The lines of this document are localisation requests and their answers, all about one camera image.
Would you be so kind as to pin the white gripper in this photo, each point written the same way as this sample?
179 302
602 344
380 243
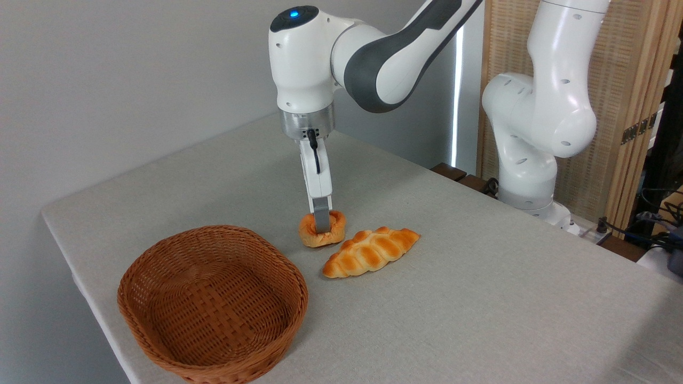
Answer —
320 181

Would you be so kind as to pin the round orange bread roll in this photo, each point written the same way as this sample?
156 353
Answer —
335 234

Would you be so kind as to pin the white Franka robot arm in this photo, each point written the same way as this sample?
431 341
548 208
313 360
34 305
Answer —
304 64

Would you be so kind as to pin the braided long bread loaf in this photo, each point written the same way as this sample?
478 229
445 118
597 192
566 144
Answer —
371 252

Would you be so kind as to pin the brown woven wicker basket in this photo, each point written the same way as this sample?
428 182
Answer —
213 306

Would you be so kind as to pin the dark wooden block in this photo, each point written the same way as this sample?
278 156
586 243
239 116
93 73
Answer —
474 183
448 171

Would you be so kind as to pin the grey tablecloth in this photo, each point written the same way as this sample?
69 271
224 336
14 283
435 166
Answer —
480 298

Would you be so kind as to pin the brass screen hinge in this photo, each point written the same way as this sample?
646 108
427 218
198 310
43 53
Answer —
638 129

